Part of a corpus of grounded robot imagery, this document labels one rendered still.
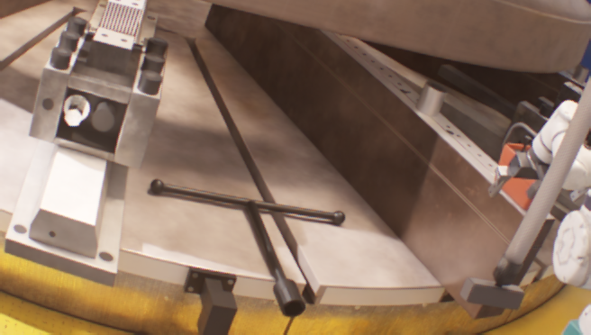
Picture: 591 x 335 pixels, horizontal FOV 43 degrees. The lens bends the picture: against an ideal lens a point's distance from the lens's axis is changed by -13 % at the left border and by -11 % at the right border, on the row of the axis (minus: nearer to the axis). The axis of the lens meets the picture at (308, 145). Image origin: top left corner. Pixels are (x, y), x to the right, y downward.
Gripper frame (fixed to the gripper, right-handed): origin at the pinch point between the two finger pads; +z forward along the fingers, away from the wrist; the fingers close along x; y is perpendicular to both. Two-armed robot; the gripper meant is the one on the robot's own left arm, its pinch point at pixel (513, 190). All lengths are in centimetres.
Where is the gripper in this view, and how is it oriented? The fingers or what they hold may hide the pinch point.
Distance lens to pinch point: 218.6
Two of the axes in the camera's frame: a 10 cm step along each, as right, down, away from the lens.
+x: -9.3, -0.8, -3.6
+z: -3.3, 6.0, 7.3
